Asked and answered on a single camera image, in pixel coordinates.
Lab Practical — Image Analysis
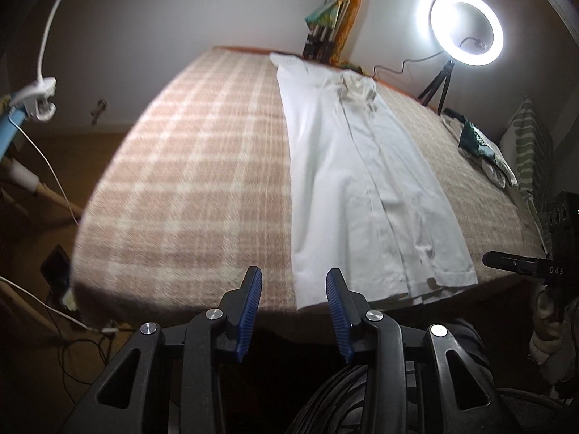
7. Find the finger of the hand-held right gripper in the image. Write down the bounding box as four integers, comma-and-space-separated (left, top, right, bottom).
482, 251, 551, 277

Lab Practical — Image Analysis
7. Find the white lamp cable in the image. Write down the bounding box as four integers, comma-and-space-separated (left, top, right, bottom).
18, 122, 83, 221

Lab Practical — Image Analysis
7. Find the pink plaid bed blanket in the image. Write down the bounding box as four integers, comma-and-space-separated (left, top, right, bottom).
70, 45, 550, 326

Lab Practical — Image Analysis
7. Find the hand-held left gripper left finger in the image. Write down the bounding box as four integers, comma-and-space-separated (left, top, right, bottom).
61, 266, 263, 434

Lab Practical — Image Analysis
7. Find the black ring light cable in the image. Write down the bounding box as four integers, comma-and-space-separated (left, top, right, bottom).
373, 36, 487, 77

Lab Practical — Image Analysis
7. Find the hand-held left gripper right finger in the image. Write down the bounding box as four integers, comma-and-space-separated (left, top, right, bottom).
326, 268, 522, 434

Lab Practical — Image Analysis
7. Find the white charger cable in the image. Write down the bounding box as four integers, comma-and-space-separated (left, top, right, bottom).
0, 276, 119, 336

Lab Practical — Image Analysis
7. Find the white garment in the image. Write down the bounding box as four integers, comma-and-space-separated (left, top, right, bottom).
269, 52, 479, 312

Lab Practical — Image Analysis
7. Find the green striped pillow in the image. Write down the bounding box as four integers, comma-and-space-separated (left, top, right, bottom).
500, 95, 555, 236

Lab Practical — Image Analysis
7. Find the colourful hanging cloth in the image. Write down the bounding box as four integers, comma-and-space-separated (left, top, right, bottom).
305, 0, 369, 68

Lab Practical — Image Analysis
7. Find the green white patterned cloth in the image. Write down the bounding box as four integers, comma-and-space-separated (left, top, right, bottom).
441, 108, 520, 188

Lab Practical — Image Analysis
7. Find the wooden chair leg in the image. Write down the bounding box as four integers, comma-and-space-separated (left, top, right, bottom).
0, 158, 84, 226

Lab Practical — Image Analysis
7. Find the black floor cable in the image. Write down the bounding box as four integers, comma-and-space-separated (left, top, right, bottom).
45, 298, 116, 396

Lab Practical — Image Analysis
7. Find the black stand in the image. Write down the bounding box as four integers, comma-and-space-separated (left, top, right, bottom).
302, 22, 338, 61

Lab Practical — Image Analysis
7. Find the dark phone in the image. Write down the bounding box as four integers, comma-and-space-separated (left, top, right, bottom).
40, 244, 72, 292

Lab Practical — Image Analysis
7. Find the blue chair frame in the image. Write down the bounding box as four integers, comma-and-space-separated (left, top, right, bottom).
0, 95, 28, 177

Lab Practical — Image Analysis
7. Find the black tripod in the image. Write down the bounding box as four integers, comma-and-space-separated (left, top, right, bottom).
417, 60, 454, 116

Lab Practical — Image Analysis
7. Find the white gooseneck clamp lamp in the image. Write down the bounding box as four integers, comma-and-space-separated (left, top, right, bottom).
10, 0, 132, 122

